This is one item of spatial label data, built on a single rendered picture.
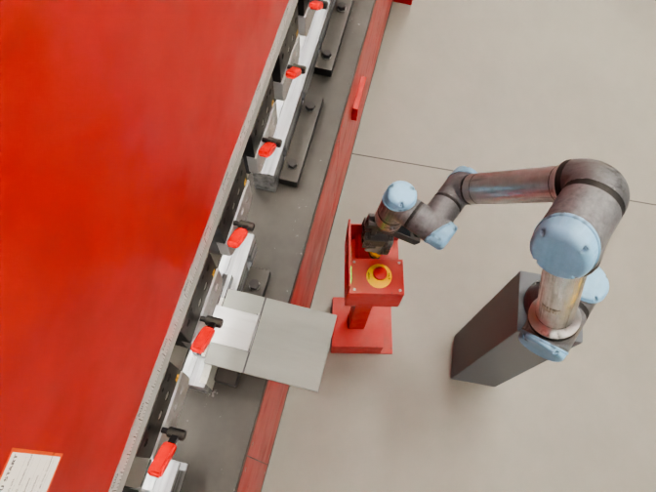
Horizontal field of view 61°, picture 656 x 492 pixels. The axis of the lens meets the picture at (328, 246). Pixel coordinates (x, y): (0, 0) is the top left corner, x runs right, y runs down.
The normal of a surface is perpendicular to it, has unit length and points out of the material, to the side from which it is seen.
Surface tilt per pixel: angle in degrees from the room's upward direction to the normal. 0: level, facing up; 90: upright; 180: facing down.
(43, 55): 90
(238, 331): 0
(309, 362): 0
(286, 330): 0
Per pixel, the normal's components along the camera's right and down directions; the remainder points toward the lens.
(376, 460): 0.04, -0.39
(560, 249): -0.62, 0.66
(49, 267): 0.97, 0.23
